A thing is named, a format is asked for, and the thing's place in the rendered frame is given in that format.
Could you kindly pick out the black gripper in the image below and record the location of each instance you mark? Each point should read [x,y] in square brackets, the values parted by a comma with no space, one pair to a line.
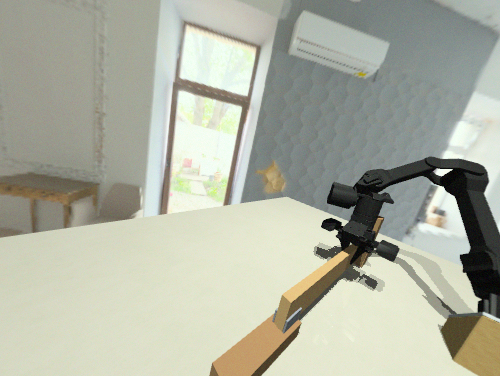
[384,249]

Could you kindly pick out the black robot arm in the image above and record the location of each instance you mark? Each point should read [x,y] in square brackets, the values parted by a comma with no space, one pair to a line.
[467,182]

